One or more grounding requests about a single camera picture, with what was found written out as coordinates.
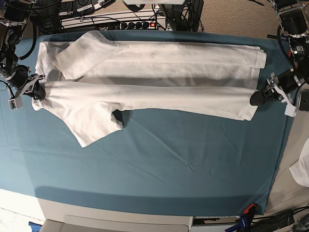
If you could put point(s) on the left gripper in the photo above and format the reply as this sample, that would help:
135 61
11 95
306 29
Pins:
288 82

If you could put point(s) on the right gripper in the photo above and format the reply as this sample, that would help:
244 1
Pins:
18 82

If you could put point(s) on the white T-shirt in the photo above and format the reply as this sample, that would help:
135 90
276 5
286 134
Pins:
87 80

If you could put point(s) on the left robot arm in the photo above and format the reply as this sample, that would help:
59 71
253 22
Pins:
293 40

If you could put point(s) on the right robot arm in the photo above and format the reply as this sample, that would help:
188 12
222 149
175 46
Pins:
14 15

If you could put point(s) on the silver phone device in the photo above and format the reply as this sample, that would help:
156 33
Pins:
303 104

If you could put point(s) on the white cloth at right edge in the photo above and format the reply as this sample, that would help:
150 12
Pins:
300 170

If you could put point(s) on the orange black clamp bottom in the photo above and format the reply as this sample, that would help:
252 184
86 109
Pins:
251 209

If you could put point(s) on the teal table cloth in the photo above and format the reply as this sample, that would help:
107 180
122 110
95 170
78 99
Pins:
162 162

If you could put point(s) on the blue black clamp bottom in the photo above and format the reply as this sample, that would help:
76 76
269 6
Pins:
243 224

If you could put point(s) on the grey plastic bin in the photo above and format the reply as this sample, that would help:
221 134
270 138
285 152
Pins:
82 224

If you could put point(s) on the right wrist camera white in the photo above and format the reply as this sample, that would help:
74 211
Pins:
15 103

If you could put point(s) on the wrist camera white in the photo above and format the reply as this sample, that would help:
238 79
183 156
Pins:
290 110
15 103

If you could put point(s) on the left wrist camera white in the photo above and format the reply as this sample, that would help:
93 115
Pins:
290 110

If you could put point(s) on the black power strip red switch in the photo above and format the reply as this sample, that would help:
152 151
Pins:
146 25

